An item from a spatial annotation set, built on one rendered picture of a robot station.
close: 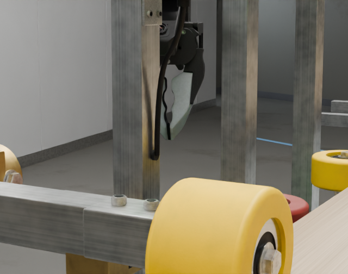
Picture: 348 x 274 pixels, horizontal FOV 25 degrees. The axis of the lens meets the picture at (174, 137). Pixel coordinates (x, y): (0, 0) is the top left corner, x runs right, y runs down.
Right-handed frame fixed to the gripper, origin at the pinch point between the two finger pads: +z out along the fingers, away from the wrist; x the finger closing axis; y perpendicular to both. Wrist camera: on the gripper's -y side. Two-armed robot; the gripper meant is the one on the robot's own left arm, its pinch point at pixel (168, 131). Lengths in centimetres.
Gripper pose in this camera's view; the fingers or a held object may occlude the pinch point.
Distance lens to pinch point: 102.3
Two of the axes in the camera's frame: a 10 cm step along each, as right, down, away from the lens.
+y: 1.6, -1.6, 9.7
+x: -9.9, -0.3, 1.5
